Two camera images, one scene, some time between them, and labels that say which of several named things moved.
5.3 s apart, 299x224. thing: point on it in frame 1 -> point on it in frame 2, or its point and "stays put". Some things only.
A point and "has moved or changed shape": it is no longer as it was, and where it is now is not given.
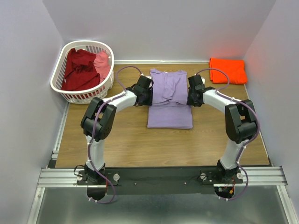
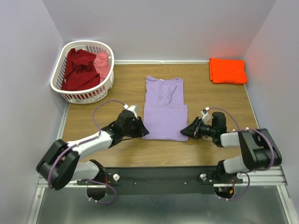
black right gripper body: [190, 100] -> [207, 130]
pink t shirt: [102, 63] stays put
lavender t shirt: [169, 109] has moved or changed shape
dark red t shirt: [81, 72] stays put
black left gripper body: [147, 99] -> [130, 131]
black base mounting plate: [160, 180] stays put
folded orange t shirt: [235, 69] stays put
